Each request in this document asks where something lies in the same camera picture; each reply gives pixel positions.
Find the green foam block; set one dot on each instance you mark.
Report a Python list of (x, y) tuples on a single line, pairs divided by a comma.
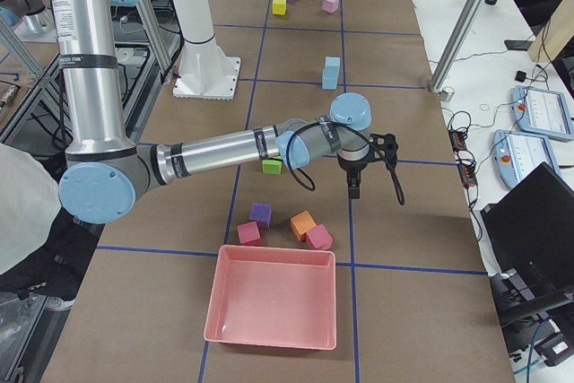
[(272, 166)]

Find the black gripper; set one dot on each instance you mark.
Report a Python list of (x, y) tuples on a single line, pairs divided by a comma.
[(352, 167)]

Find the light blue foam block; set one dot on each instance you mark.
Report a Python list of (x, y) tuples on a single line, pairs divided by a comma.
[(332, 66), (329, 80)]

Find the aluminium frame post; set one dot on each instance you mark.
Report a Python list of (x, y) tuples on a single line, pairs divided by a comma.
[(455, 42)]

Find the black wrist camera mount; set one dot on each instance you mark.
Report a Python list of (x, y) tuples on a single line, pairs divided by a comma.
[(384, 148)]

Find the blue teach pendant tablet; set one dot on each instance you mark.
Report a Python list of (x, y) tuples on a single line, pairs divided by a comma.
[(543, 112), (517, 154)]

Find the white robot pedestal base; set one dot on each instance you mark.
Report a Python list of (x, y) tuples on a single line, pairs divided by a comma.
[(204, 71)]

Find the pink plastic bin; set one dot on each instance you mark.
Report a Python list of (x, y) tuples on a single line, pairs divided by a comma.
[(276, 297)]

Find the black laptop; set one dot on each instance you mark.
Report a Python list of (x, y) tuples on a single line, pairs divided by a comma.
[(531, 228)]

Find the orange foam block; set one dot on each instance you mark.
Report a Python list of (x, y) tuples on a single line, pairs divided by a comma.
[(301, 223)]

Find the magenta foam block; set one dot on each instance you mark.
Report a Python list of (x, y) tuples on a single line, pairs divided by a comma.
[(249, 234), (319, 238)]

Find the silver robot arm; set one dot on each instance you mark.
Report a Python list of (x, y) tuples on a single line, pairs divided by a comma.
[(34, 14), (109, 167)]

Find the pink foam block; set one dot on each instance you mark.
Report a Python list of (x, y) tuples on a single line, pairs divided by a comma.
[(330, 6)]

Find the yellow foam block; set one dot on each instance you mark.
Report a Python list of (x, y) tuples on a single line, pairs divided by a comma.
[(279, 7)]

